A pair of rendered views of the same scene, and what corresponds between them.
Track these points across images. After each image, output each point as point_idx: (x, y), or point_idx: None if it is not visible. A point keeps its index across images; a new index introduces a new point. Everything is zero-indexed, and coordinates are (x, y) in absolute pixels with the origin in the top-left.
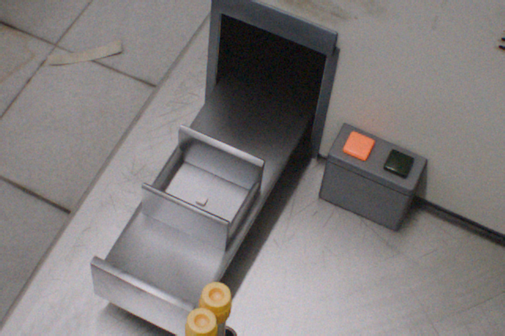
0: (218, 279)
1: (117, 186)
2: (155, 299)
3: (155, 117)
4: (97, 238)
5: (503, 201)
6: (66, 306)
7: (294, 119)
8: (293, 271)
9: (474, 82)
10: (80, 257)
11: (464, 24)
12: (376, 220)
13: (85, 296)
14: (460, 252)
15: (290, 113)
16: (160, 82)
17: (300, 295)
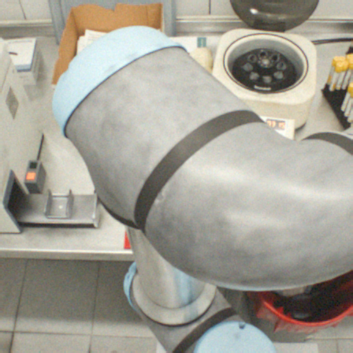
0: (83, 194)
1: (57, 243)
2: (97, 200)
3: (28, 245)
4: (77, 240)
5: (35, 141)
6: (102, 238)
7: (24, 197)
8: (68, 191)
9: (18, 132)
10: (85, 242)
11: (10, 126)
12: (45, 177)
13: (97, 235)
14: (47, 156)
15: (23, 198)
16: (14, 250)
17: (74, 187)
